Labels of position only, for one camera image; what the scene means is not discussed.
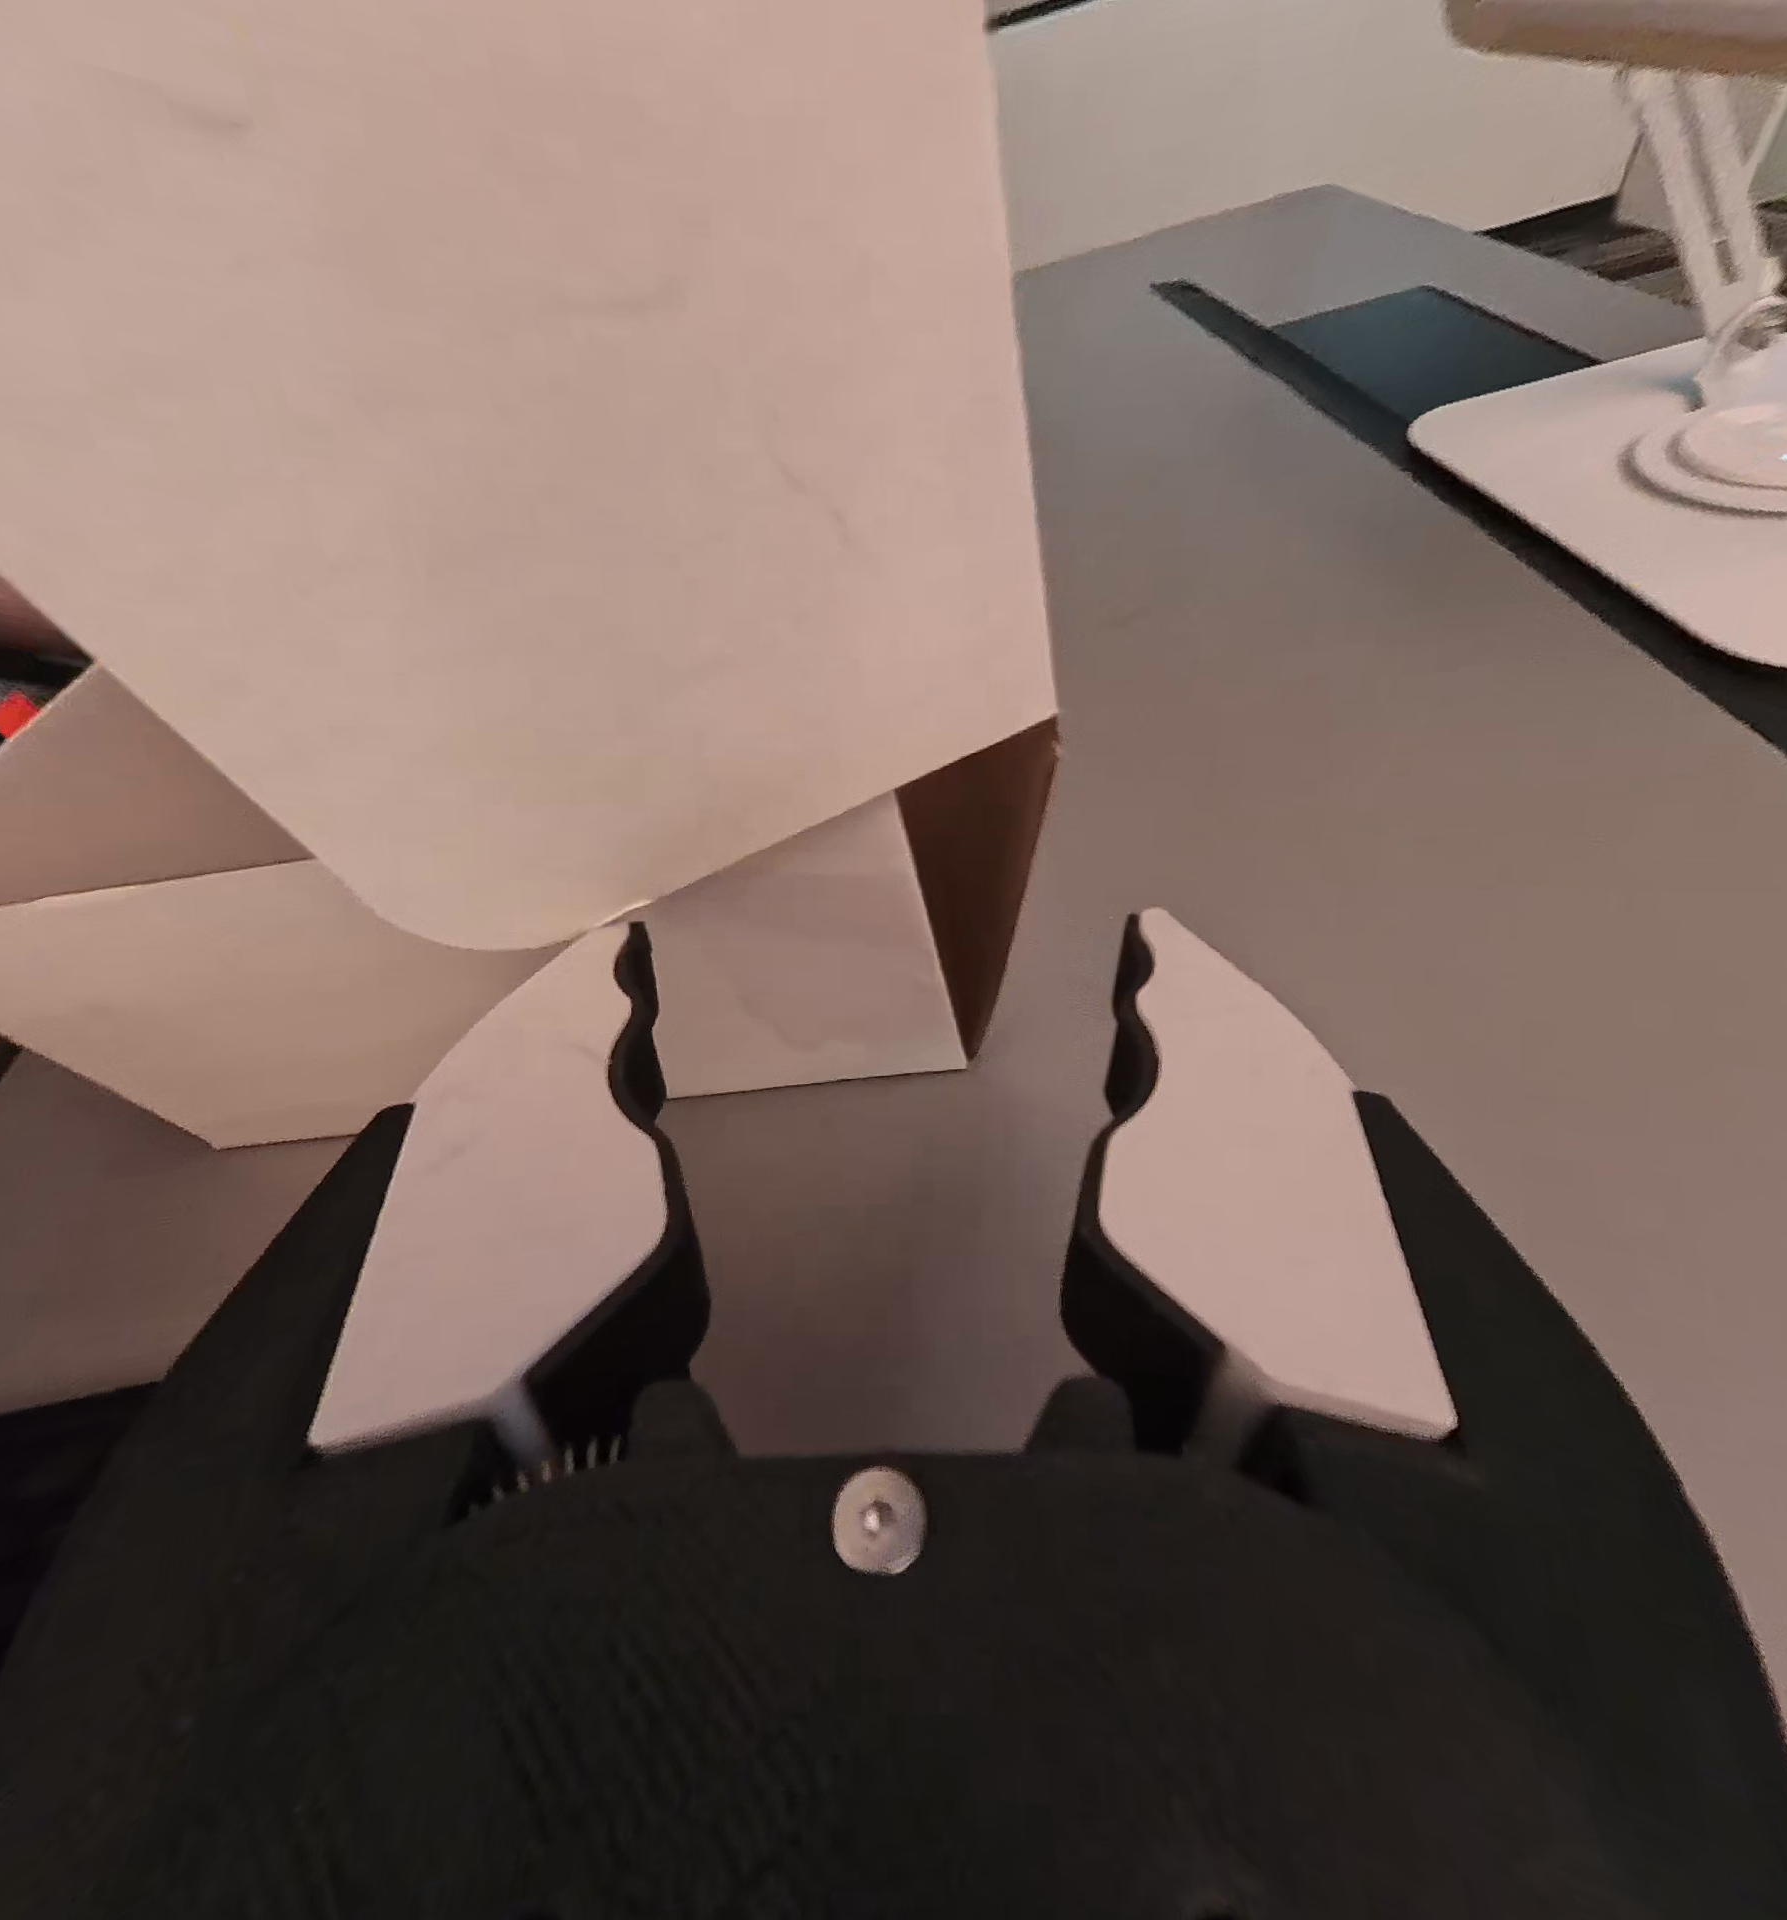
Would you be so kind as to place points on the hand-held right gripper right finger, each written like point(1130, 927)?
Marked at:
point(1269, 1201)

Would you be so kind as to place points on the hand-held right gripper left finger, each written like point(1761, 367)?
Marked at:
point(518, 1215)

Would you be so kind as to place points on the white cardboard box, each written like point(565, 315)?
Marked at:
point(534, 451)

